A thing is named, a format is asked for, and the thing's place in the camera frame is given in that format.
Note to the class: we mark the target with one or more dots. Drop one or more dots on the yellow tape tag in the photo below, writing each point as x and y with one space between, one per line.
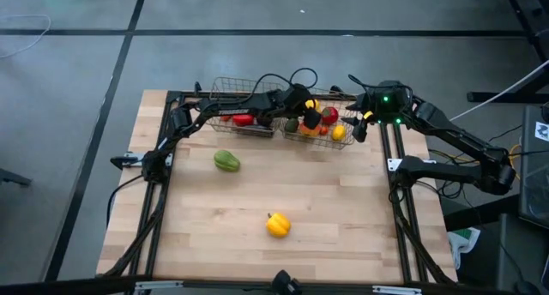
368 115

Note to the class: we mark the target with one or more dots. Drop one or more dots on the black clamp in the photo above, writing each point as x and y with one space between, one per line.
124 162

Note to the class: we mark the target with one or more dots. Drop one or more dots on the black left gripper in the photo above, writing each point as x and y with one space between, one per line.
296 100

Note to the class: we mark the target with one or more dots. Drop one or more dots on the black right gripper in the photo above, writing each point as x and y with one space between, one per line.
386 106

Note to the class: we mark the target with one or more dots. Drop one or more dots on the yellow bell pepper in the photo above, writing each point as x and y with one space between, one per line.
279 225

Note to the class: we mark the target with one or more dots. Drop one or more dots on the red bell pepper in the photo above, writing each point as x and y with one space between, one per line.
243 120

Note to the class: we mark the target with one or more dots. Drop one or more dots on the black desk frame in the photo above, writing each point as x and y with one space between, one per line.
525 12

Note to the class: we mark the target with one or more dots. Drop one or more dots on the red fruit with green stem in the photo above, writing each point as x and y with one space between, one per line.
331 115

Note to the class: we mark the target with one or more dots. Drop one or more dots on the black box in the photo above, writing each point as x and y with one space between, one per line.
523 260

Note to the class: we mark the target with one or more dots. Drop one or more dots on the black case with sticker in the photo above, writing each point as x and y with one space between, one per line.
534 179

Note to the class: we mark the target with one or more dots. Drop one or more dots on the black aluminium table frame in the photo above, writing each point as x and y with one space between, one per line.
399 243

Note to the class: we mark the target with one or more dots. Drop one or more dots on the white green bag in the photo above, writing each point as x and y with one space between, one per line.
463 243

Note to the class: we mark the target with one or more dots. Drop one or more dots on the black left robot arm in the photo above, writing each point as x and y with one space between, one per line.
231 110

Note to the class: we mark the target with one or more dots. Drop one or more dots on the round purple eggplant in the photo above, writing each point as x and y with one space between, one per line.
263 120

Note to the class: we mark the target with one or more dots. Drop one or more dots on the white sticker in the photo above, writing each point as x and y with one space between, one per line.
542 131

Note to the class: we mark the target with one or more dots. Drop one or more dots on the silver frame bracket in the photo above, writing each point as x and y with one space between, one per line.
396 290
158 284

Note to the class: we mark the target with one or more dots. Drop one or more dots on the black handheld device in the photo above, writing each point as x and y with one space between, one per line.
285 283

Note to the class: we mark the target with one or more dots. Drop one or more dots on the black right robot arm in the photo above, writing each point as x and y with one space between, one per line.
454 136

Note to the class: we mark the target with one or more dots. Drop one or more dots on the black stand foot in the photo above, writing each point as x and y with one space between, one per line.
13 177

